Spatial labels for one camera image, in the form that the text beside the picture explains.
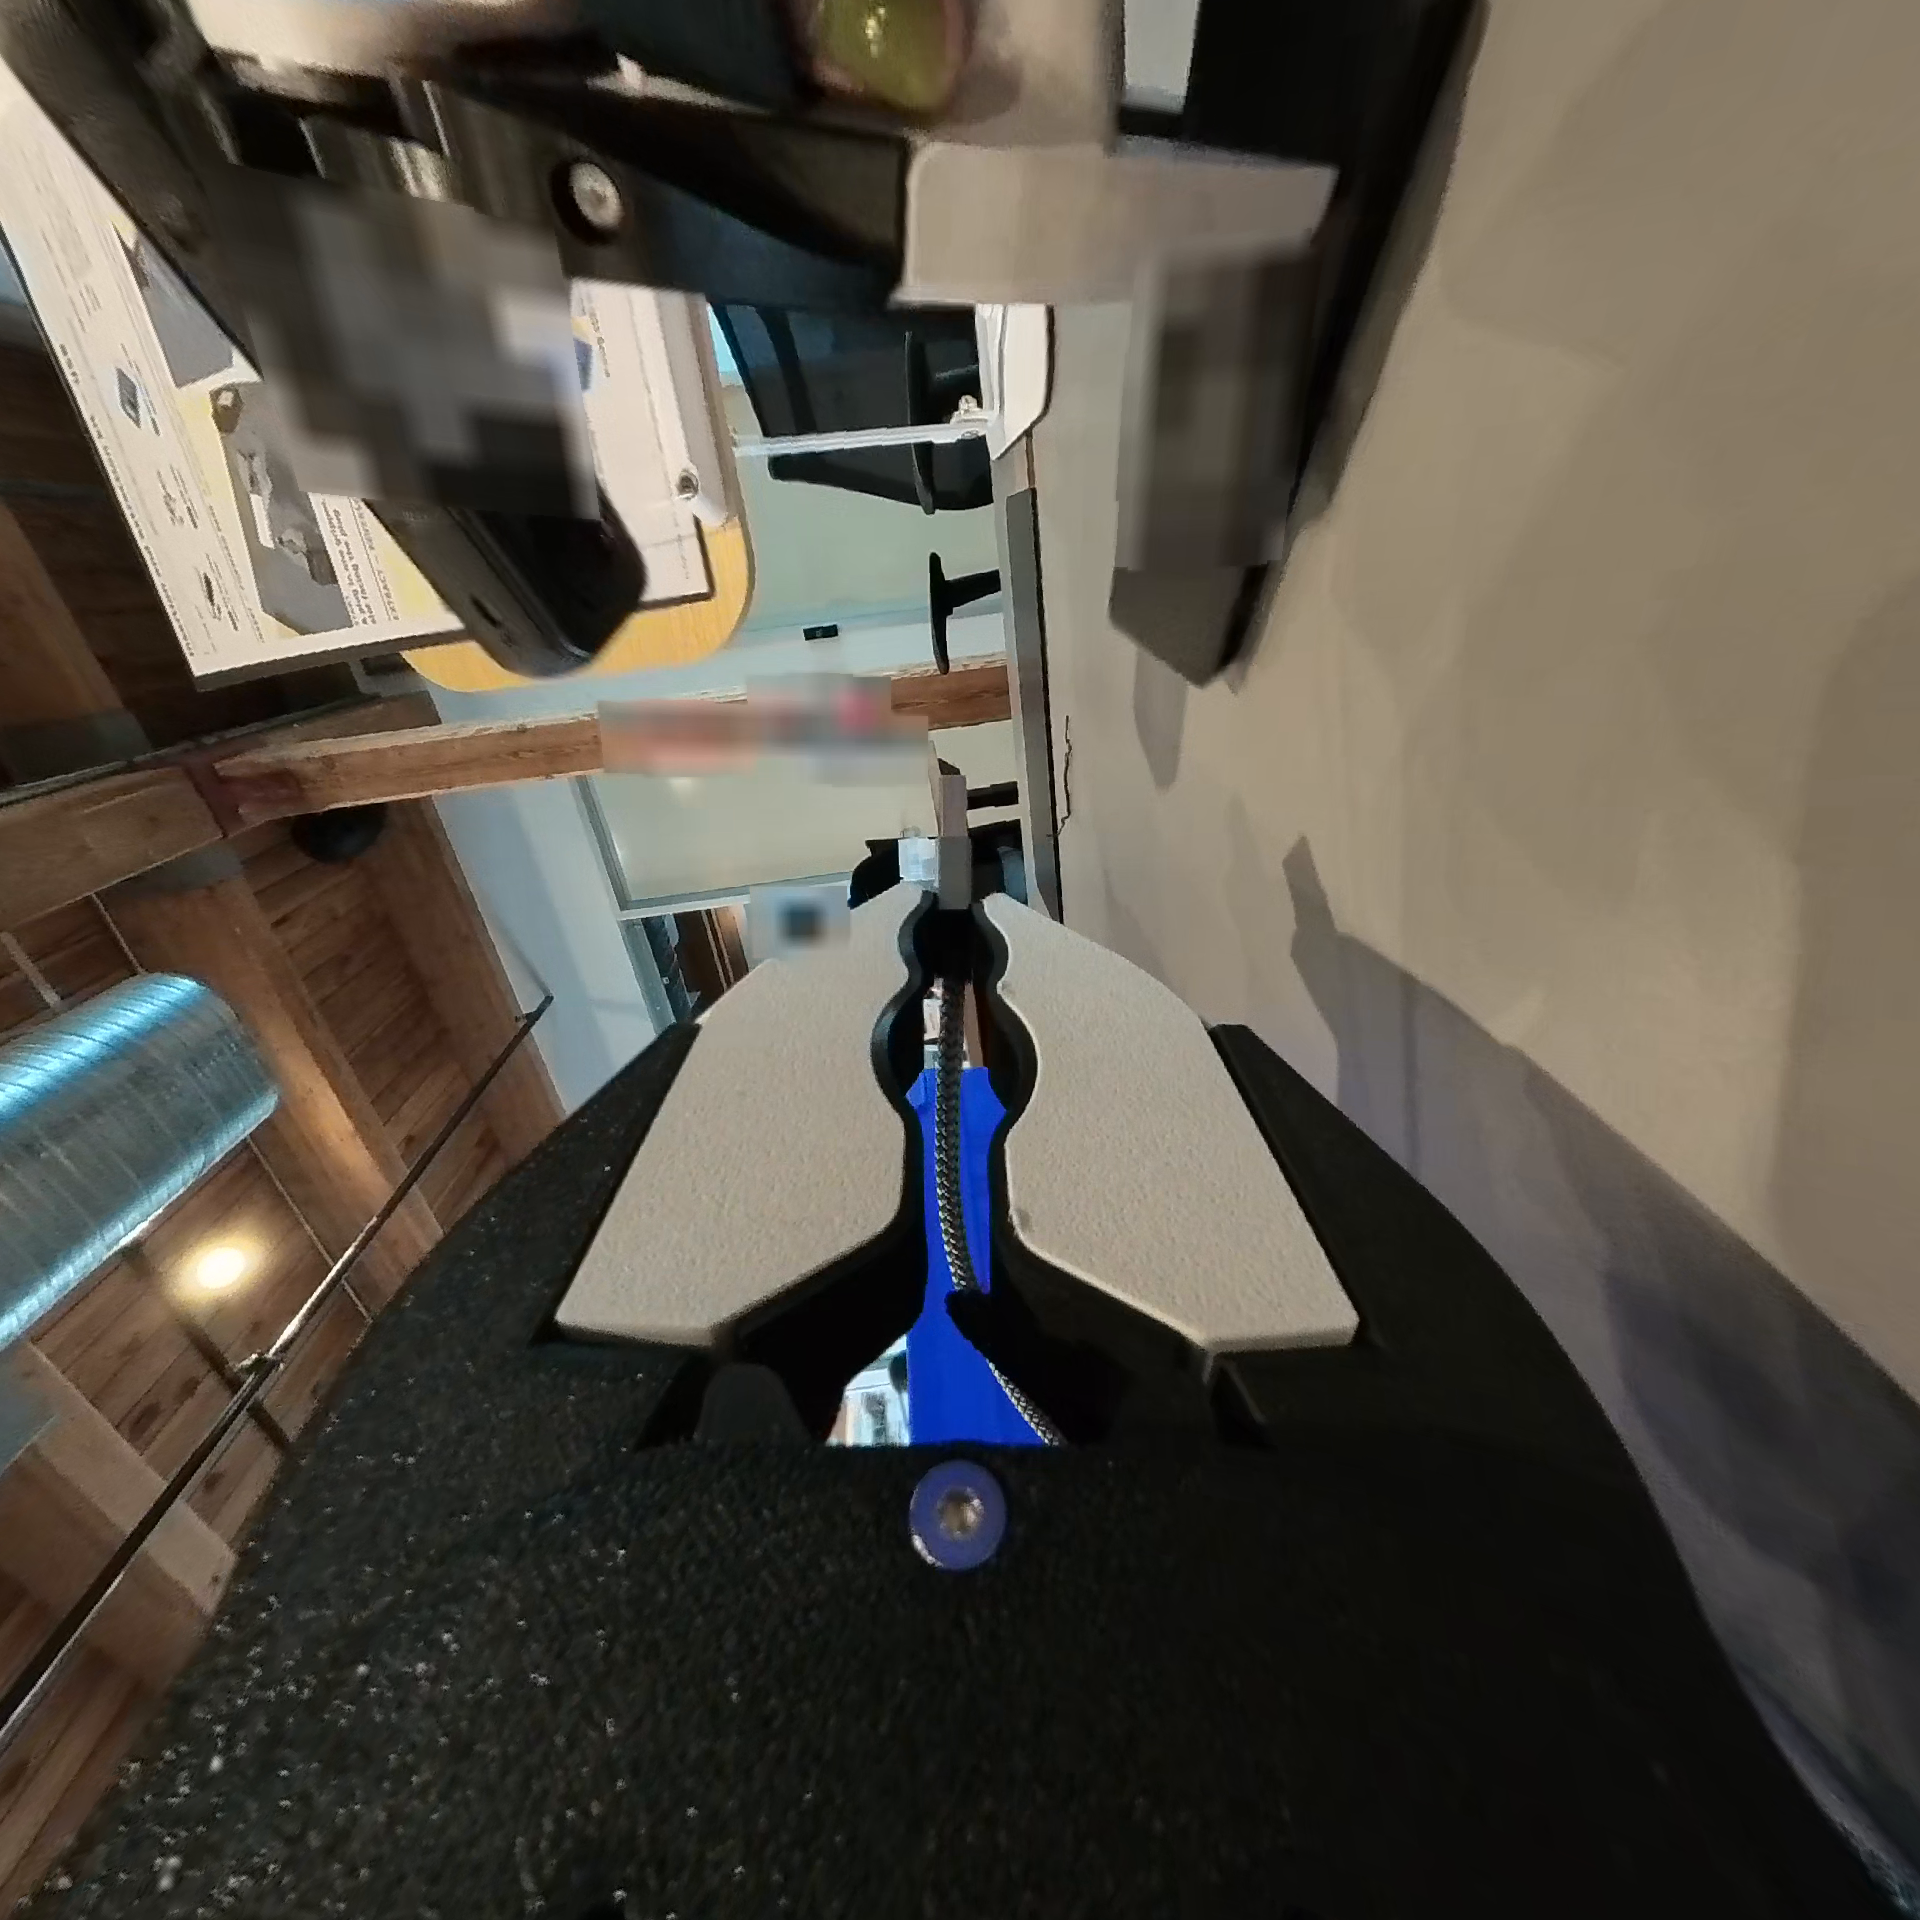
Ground braided usb cable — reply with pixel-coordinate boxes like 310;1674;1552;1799
901;765;1076;1447

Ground black office chair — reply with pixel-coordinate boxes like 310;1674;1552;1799
717;299;1001;518

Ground thin metal rod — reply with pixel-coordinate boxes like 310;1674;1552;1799
0;990;559;1743

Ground white wall poster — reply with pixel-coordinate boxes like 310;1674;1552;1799
0;77;451;692

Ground black chair base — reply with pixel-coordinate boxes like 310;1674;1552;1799
927;551;1002;675

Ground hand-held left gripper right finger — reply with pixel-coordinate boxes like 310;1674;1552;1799
974;896;1364;1436

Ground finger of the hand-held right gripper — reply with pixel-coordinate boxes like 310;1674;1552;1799
897;138;1340;308

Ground silver ventilation duct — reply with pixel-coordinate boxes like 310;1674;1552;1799
0;974;283;1354

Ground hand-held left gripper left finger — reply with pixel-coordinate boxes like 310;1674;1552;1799
552;896;925;1440

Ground wooden beam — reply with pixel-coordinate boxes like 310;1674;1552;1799
210;665;1013;832

